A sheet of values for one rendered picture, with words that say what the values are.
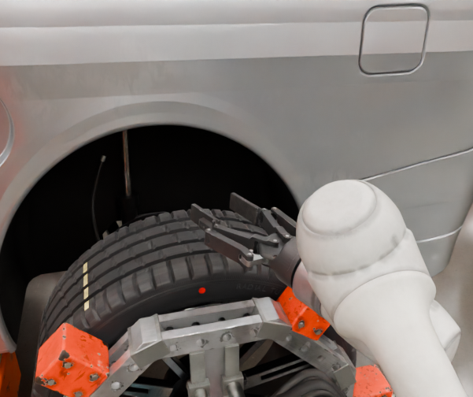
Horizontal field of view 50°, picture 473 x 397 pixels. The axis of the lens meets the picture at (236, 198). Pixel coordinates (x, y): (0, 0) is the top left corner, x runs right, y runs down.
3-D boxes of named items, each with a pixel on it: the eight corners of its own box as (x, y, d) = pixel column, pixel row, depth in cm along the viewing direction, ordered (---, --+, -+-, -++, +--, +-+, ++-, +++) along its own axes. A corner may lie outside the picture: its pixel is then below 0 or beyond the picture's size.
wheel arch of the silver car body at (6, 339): (275, 244, 173) (282, 75, 146) (310, 302, 145) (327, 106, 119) (19, 281, 154) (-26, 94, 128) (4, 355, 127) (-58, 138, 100)
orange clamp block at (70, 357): (109, 342, 86) (64, 320, 81) (111, 376, 79) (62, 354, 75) (83, 369, 87) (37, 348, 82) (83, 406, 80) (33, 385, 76)
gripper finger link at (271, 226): (283, 238, 75) (292, 237, 75) (260, 204, 84) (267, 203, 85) (280, 260, 76) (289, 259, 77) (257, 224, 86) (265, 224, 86)
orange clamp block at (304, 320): (301, 314, 94) (330, 278, 92) (318, 343, 87) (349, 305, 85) (273, 302, 91) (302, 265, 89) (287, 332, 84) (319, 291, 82)
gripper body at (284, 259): (286, 302, 70) (243, 269, 77) (326, 282, 75) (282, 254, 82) (293, 256, 67) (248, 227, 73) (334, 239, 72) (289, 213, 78)
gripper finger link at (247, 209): (256, 209, 84) (260, 207, 84) (230, 193, 88) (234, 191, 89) (255, 224, 85) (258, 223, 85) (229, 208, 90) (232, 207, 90)
